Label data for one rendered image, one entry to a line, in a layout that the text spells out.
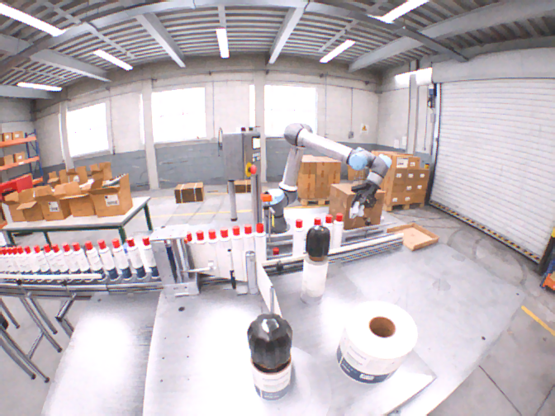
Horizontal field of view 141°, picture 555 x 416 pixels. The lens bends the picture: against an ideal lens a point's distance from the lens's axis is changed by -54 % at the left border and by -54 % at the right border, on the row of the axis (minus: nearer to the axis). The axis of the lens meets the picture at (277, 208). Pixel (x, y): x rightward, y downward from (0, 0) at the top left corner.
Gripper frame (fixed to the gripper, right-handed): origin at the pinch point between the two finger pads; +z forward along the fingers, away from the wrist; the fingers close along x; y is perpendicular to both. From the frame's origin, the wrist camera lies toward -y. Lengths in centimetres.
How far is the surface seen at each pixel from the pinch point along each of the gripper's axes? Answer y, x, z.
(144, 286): 7, -80, 70
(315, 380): 62, -31, 39
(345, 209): -19.6, 10.2, -1.1
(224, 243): 5, -54, 36
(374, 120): -492, 321, -298
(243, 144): 3, -65, -4
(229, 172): -1, -64, 8
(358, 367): 66, -26, 29
